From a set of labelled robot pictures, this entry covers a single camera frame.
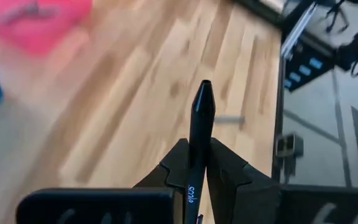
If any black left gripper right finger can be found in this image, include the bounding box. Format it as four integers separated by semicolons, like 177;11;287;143
206;138;281;224

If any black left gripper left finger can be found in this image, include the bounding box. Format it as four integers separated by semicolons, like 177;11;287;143
134;138;190;190

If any black pen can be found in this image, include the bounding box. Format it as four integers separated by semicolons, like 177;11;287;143
183;79;216;224

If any pink plastic bin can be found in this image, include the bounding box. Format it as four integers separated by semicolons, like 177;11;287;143
0;0;93;57

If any black table-level camera mount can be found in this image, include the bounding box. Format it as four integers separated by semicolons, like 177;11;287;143
274;133;305;158

